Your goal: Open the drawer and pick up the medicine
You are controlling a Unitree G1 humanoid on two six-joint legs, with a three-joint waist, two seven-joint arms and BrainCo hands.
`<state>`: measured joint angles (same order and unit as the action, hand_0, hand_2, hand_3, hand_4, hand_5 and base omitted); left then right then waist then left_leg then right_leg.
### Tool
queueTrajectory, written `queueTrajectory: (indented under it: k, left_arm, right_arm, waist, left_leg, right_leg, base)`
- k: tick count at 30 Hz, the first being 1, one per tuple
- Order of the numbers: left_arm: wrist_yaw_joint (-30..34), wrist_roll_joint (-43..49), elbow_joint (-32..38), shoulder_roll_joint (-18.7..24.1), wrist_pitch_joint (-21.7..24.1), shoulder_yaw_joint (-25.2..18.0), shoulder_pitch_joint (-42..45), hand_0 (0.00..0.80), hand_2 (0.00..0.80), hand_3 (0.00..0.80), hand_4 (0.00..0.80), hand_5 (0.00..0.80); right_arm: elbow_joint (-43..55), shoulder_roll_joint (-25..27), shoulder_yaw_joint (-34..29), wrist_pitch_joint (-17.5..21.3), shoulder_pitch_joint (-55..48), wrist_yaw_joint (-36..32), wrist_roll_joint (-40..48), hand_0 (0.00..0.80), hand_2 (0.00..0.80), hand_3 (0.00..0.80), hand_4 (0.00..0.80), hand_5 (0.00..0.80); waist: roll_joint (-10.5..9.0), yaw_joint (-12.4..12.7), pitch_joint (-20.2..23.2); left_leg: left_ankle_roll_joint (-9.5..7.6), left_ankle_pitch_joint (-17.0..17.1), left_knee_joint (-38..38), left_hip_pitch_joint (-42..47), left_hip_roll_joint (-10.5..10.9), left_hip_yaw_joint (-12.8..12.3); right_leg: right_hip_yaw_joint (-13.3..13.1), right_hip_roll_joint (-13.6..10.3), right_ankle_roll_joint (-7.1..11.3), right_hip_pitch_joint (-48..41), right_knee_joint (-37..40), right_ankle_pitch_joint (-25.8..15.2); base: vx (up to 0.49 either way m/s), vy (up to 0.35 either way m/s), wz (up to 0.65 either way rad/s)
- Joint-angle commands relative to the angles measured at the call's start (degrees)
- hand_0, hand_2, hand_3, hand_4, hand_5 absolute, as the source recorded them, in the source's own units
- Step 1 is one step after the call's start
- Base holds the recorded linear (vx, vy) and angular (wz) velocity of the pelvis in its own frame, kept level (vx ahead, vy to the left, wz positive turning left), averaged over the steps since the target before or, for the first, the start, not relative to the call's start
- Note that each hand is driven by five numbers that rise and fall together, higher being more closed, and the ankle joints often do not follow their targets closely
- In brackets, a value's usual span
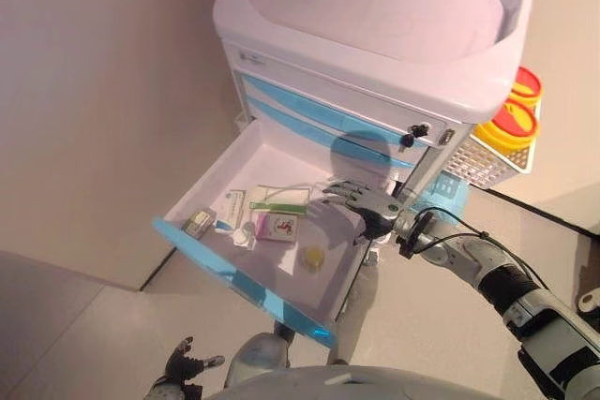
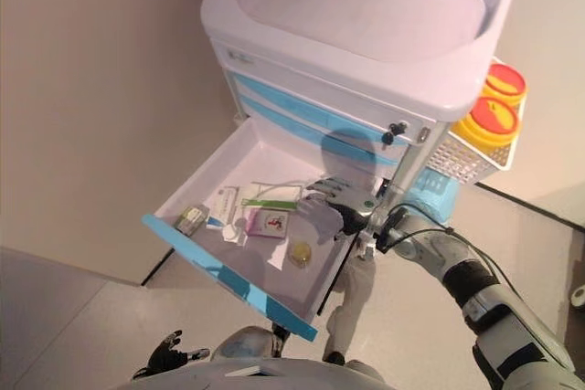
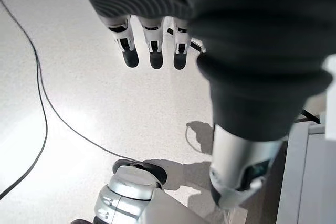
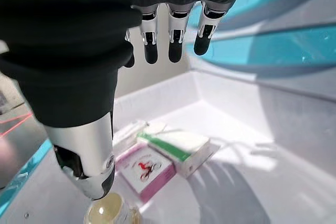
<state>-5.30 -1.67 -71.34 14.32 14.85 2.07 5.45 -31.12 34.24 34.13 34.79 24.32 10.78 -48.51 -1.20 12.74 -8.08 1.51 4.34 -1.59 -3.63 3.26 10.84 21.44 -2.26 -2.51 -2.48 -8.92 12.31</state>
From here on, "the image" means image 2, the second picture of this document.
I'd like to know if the white blue medical cart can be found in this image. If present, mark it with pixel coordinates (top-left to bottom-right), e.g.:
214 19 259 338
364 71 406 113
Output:
199 0 520 318

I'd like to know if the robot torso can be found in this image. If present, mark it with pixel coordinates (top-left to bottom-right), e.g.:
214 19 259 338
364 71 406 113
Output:
118 356 380 390

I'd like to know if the robot right leg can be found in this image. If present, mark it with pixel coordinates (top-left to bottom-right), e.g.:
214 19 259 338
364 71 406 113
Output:
322 252 377 362

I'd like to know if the white perforated basket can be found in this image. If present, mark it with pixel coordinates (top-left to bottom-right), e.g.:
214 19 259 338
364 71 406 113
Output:
424 58 527 185

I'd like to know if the green white long box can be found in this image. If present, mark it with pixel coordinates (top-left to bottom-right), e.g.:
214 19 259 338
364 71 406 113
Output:
240 195 301 208

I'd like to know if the small clear plastic bag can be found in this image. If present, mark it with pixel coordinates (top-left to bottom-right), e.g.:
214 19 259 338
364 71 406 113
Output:
222 220 250 245

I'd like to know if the silver blister pack box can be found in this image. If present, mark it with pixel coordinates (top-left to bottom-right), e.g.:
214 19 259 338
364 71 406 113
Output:
175 205 210 237

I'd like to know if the light blue waste bin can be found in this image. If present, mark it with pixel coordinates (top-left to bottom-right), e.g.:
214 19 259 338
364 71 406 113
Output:
401 165 461 227

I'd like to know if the pink white medicine box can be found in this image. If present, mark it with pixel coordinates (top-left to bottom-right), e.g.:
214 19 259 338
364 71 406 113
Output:
244 206 293 239

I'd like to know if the yellow sharps container red lid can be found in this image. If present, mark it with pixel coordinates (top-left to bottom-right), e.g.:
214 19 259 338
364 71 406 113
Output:
482 62 527 108
452 95 522 149

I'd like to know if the white medicine box blue print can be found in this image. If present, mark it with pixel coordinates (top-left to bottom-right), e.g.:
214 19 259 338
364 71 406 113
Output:
205 184 250 231

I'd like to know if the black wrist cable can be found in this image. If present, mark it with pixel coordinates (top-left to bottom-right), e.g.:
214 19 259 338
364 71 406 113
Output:
374 202 527 300

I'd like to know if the white drawer with blue front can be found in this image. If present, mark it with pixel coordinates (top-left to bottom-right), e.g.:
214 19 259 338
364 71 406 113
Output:
141 118 383 343

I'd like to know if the round yellow medicine pack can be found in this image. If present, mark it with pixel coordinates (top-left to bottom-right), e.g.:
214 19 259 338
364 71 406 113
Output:
287 239 314 269

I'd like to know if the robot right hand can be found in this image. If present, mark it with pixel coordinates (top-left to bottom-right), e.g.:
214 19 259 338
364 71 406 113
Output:
296 177 380 245

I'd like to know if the closed blue striped drawer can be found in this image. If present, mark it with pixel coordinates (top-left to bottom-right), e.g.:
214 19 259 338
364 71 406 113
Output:
237 92 401 167
227 69 415 147

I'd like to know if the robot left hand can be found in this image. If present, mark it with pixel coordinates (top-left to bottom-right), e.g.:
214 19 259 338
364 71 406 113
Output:
132 329 211 380

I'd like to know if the clear tubing package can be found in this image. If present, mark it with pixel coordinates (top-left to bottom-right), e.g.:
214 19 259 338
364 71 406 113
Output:
250 178 321 202

